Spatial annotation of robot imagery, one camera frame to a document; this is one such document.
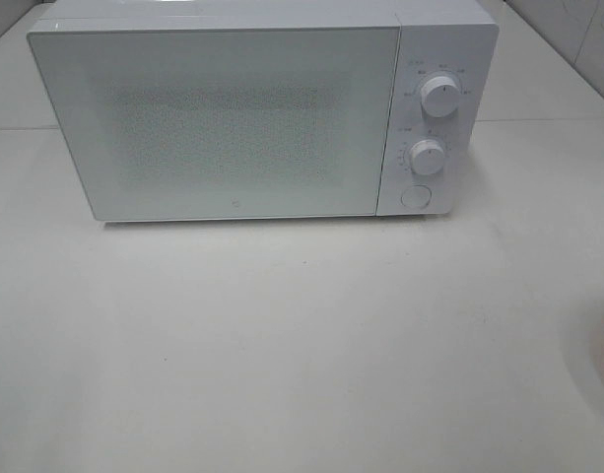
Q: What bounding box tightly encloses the round door release button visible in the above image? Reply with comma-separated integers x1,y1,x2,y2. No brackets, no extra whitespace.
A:
401,185,432,209

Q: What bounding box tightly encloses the lower white timer knob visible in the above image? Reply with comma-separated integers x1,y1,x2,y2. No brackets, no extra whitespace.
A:
408,139,446,175

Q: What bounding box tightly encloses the white microwave door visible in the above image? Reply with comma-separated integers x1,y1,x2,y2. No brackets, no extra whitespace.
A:
29,28,399,222

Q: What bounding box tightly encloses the white microwave oven body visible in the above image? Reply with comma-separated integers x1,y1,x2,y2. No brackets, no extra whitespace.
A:
27,1,499,218

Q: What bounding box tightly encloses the upper white power knob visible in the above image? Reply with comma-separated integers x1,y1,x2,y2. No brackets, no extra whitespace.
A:
419,72,461,118

